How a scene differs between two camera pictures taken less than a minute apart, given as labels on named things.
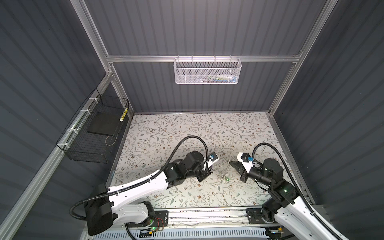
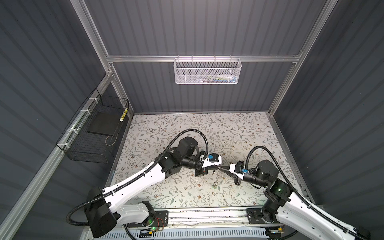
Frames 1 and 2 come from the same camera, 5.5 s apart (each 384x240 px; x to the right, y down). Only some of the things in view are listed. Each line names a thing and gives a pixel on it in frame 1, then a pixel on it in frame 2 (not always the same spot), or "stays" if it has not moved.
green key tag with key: (223, 177) -> (215, 183)
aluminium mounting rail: (204, 218) stays
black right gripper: (240, 169) -> (237, 180)
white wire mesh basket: (207, 71) stays
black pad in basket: (106, 123) stays
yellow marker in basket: (121, 119) stays
